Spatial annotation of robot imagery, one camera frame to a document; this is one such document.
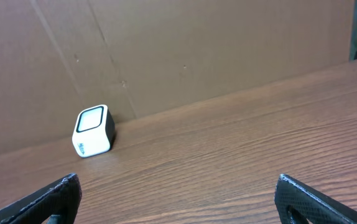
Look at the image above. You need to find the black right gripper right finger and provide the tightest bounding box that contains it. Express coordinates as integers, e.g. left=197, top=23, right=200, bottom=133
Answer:
left=274, top=174, right=357, bottom=223

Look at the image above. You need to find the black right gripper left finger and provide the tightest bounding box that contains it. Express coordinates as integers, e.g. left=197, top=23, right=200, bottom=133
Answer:
left=0, top=173, right=81, bottom=224

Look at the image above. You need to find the white barcode scanner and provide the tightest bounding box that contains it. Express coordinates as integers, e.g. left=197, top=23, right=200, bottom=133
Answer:
left=72, top=105, right=115, bottom=158

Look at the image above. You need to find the brown cardboard backdrop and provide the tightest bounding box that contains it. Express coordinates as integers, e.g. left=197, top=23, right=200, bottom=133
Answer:
left=0, top=0, right=356, bottom=154

